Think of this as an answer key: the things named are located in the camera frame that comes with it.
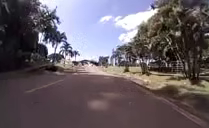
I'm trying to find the reddish asphalt road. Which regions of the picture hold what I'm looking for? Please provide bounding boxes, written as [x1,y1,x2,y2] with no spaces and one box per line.
[0,65,209,128]

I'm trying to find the group of palm trees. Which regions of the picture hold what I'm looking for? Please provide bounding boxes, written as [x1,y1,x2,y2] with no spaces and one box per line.
[45,30,82,66]

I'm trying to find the dry grass verge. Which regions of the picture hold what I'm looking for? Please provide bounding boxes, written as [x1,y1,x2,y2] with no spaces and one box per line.
[101,65,209,125]

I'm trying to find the white fence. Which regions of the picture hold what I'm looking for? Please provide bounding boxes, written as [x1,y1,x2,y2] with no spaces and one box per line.
[169,60,186,74]

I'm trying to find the row of leafy trees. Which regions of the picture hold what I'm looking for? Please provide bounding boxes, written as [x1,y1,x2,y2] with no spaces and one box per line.
[110,0,209,82]

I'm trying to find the dark trees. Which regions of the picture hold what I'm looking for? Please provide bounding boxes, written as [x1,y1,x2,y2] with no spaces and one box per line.
[0,0,61,74]

